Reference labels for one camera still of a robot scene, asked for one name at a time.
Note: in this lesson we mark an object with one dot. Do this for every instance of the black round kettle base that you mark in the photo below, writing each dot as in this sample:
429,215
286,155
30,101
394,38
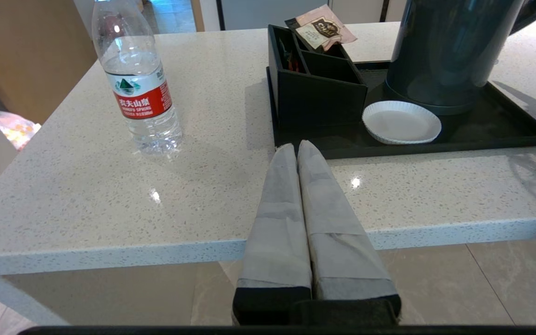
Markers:
454,109

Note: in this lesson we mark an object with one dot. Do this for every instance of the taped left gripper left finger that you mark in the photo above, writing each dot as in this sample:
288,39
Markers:
275,242

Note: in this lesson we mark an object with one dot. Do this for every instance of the brown wooden door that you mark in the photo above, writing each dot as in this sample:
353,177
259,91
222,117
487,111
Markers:
26,51

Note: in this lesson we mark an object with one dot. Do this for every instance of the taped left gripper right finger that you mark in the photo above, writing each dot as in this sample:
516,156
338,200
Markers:
342,246

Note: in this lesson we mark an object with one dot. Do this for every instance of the yellow white plastic bag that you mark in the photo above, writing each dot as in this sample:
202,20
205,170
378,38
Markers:
14,130

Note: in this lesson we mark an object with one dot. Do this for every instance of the pink tea sachet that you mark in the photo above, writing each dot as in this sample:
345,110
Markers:
324,30

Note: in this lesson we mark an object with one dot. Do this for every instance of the red sachet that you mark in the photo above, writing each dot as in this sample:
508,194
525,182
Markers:
291,63

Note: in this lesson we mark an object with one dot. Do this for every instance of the silver refrigerator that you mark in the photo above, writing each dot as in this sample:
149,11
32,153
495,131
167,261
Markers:
258,11

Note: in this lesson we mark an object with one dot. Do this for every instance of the black compartment organizer box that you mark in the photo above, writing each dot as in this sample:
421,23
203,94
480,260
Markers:
319,100

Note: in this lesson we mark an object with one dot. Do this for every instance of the black rectangular serving tray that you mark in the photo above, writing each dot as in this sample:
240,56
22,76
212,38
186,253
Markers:
491,130

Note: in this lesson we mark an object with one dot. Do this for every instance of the black electric kettle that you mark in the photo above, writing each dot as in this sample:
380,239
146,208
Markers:
449,46

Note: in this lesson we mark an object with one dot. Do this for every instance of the red-cap bottle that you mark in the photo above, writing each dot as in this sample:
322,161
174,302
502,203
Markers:
140,93

